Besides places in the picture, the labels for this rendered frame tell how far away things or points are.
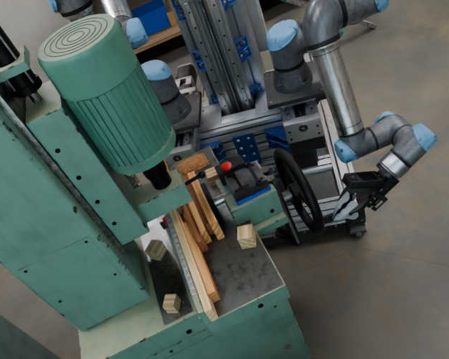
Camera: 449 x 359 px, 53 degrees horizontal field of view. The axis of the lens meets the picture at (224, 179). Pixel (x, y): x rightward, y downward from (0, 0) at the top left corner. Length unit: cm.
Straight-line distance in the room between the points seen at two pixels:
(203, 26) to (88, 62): 91
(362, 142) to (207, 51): 72
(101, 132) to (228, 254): 45
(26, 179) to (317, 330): 141
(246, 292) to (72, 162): 50
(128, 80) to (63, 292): 58
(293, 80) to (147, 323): 99
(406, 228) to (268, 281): 125
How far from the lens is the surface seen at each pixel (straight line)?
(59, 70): 91
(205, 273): 112
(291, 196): 136
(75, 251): 113
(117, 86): 93
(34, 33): 448
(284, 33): 165
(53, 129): 97
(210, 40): 178
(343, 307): 206
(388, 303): 206
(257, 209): 122
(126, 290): 128
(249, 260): 115
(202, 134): 185
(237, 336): 141
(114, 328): 134
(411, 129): 135
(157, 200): 117
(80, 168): 103
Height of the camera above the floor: 183
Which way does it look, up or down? 43 degrees down
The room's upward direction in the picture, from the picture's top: 24 degrees counter-clockwise
